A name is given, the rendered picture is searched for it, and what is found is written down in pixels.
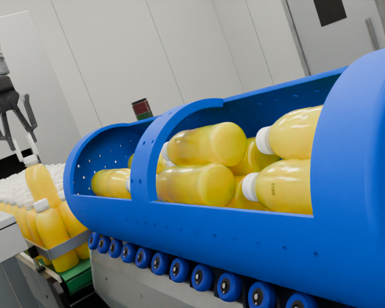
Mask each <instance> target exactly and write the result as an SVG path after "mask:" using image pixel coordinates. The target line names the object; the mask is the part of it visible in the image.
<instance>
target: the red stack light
mask: <svg viewBox="0 0 385 308"><path fill-rule="evenodd" d="M132 108H133V111H134V114H135V115H139V114H142V113H145V112H147V111H149V110H151V108H150V105H149V103H148V100H145V101H143V102H140V103H138V104H135V105H132Z"/></svg>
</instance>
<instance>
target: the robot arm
mask: <svg viewBox="0 0 385 308"><path fill-rule="evenodd" d="M9 73H10V70H9V68H8V66H7V63H6V60H5V57H4V56H3V53H2V50H1V43H0V117H1V121H2V126H3V129H4V134H5V136H3V134H2V132H1V130H0V141H7V143H8V145H9V147H10V150H11V151H15V152H16V154H17V157H18V159H19V161H20V162H23V161H24V159H23V156H22V154H21V152H20V149H19V147H18V144H17V142H16V140H15V138H12V137H11V134H10V128H9V123H8V120H7V114H6V112H7V111H11V110H12V111H13V112H14V113H15V115H16V116H17V117H18V119H19V121H20V122H21V124H22V125H23V126H24V128H25V130H26V131H27V133H26V134H25V135H26V137H27V139H28V141H29V144H30V146H31V148H32V151H33V152H34V154H36V155H37V156H38V155H39V151H38V150H37V148H36V146H35V143H36V142H37V139H36V137H35V134H34V129H35V128H37V127H38V125H37V122H36V119H35V117H34V113H33V111H32V108H31V105H30V102H29V94H26V95H23V94H19V93H18V92H17V91H16V90H15V88H14V86H13V84H12V81H11V79H10V77H8V76H7V75H8V74H9ZM19 98H20V99H21V101H22V102H23V104H24V107H25V110H26V113H27V116H28V118H29V121H30V123H31V126H30V124H29V123H28V121H27V120H26V119H25V117H24V115H23V114H22V113H21V111H20V109H19V107H18V106H17V104H18V99H19Z"/></svg>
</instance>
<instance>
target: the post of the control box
mask: <svg viewBox="0 0 385 308"><path fill-rule="evenodd" d="M0 265H1V267H2V269H3V271H4V274H5V276H6V278H7V280H8V282H9V284H10V286H11V288H12V290H13V293H14V295H15V297H16V299H17V301H18V303H19V305H20V307H21V308H39V307H38V305H37V303H36V300H35V298H34V296H33V294H32V292H31V289H30V288H29V285H28V283H27V281H26V278H25V276H24V274H23V272H22V270H21V268H20V266H19V264H18V261H17V259H16V257H15V256H14V257H12V258H10V259H8V260H6V261H4V262H2V263H0Z"/></svg>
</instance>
